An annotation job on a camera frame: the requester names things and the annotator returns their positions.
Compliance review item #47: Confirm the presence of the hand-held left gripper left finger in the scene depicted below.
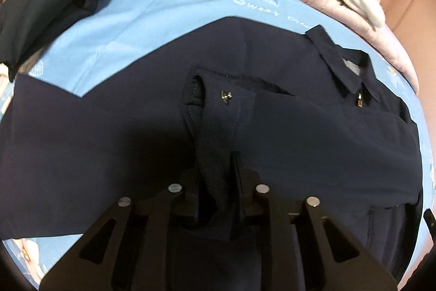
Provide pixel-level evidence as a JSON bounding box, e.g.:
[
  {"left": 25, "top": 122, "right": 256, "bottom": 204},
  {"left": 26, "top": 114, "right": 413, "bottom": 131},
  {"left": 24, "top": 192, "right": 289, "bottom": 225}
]
[{"left": 40, "top": 168, "right": 212, "bottom": 291}]

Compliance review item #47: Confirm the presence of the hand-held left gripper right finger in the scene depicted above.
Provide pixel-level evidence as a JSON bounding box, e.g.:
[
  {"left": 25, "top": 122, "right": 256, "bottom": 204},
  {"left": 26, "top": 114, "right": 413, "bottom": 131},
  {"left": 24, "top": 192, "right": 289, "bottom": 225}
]
[{"left": 231, "top": 151, "right": 398, "bottom": 291}]

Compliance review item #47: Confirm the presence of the navy collared jacket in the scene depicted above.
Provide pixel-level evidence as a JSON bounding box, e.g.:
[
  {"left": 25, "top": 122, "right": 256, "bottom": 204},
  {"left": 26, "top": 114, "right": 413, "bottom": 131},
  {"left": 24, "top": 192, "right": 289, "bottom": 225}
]
[{"left": 0, "top": 18, "right": 426, "bottom": 291}]

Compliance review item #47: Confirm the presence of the blue floral bed sheet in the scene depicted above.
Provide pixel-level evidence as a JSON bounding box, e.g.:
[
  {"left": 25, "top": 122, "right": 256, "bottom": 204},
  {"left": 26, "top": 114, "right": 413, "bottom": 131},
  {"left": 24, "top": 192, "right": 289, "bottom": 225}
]
[{"left": 0, "top": 0, "right": 436, "bottom": 291}]

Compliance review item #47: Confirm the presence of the dark folded garment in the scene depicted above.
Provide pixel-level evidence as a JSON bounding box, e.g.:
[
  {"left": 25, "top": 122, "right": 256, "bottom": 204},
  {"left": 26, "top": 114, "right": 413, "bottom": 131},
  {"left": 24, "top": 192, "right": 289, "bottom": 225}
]
[{"left": 0, "top": 0, "right": 108, "bottom": 73}]

